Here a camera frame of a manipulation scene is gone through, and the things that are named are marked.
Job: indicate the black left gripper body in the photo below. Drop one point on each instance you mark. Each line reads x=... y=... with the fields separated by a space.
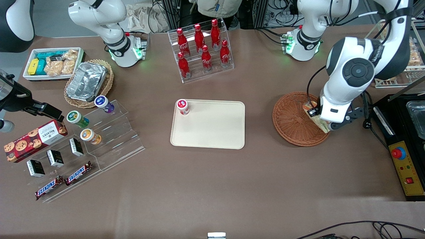
x=312 y=112

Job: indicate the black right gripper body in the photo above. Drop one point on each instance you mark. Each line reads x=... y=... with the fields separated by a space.
x=16 y=100

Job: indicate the triangular sandwich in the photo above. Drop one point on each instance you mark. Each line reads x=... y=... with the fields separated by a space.
x=321 y=124

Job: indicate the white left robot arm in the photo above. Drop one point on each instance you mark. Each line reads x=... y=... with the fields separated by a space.
x=358 y=69

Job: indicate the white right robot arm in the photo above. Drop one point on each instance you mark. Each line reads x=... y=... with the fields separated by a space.
x=99 y=16

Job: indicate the round brown wicker basket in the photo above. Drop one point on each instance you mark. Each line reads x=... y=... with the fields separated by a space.
x=292 y=116

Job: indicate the silver foil tray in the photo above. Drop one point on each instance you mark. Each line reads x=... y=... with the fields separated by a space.
x=86 y=81

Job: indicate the light tan wicker basket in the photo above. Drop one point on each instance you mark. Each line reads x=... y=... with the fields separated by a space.
x=108 y=83

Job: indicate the cream plastic serving tray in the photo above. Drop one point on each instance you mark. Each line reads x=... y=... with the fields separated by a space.
x=212 y=129

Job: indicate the green lidded yogurt cup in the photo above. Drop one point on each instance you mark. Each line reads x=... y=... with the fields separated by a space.
x=74 y=117

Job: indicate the white plastic snack bin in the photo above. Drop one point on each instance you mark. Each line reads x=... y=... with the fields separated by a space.
x=28 y=78

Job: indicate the red Walkers cookie box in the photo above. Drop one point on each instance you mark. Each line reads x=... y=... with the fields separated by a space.
x=30 y=141

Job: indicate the yellow snack box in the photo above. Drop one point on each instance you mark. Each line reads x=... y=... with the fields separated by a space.
x=33 y=66

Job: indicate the orange lidded yogurt cup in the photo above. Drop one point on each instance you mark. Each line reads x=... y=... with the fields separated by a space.
x=87 y=134

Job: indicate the small teal snack box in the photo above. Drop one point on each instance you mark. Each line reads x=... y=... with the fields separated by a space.
x=41 y=68

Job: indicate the small black white box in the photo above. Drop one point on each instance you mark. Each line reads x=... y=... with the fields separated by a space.
x=55 y=158
x=76 y=147
x=35 y=168

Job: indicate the clear bag of crackers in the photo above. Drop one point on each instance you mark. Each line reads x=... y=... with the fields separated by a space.
x=53 y=68
x=69 y=61

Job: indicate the purple lidded yogurt cup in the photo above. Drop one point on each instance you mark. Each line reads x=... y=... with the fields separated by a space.
x=101 y=101

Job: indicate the long teal snack box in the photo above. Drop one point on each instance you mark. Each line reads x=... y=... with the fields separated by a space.
x=46 y=54

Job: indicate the Snickers chocolate bar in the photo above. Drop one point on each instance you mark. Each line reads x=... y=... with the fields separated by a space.
x=49 y=188
x=79 y=173

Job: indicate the clear acrylic stepped stand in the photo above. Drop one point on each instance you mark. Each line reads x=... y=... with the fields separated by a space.
x=119 y=139
x=59 y=181

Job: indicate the clear acrylic bread case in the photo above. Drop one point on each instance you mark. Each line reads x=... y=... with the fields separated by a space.
x=398 y=83

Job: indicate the grey metal bar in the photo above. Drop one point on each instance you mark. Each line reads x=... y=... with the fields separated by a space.
x=408 y=89

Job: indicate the steel pan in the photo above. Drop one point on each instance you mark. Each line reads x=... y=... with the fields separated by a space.
x=418 y=119

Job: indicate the red cola bottle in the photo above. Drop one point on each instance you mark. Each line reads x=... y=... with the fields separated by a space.
x=183 y=43
x=215 y=33
x=199 y=38
x=224 y=54
x=184 y=66
x=207 y=59

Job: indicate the clear acrylic bottle rack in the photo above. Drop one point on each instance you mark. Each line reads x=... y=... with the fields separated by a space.
x=212 y=74

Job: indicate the yellow emergency stop control box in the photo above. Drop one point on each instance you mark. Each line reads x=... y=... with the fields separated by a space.
x=408 y=169

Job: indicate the brown bread roll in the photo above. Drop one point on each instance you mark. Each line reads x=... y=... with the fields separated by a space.
x=415 y=54

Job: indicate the crumpled beige paper bag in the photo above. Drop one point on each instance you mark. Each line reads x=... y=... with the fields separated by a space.
x=139 y=18

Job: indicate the red lidded yogurt cup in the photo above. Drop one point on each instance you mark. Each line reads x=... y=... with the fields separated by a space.
x=182 y=106

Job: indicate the person torso beige jacket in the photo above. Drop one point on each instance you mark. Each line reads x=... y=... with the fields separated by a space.
x=215 y=8

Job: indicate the small white grey device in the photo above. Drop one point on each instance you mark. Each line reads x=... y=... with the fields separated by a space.
x=216 y=235

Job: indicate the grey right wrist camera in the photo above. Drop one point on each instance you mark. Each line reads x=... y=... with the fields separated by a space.
x=6 y=126

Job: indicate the black left wrist camera bracket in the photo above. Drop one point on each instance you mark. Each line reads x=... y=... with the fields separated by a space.
x=352 y=116

